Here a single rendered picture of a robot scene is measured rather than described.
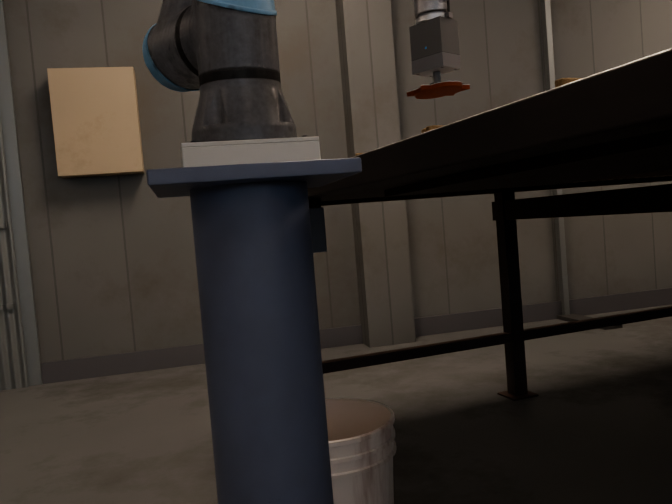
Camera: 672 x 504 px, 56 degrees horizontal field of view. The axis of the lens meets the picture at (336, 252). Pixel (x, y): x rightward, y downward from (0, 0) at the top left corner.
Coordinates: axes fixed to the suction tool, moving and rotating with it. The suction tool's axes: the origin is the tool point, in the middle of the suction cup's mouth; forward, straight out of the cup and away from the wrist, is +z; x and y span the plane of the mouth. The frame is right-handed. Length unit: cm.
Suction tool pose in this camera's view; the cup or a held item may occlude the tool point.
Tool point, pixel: (438, 93)
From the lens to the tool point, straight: 143.3
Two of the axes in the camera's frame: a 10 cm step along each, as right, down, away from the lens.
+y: -6.8, 0.2, 7.3
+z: 0.8, 10.0, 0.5
